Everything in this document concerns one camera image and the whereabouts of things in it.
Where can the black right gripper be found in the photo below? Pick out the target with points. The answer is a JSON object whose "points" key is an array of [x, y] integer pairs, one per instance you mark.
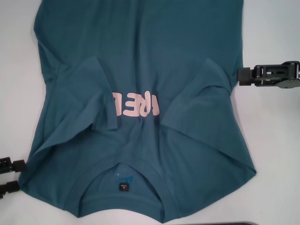
{"points": [[290, 84]]}

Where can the teal t-shirt with pink lettering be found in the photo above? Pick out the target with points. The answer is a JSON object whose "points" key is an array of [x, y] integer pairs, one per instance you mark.
{"points": [[140, 47]]}

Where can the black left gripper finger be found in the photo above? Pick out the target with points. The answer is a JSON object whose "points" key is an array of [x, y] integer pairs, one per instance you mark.
{"points": [[12, 186], [20, 165]]}

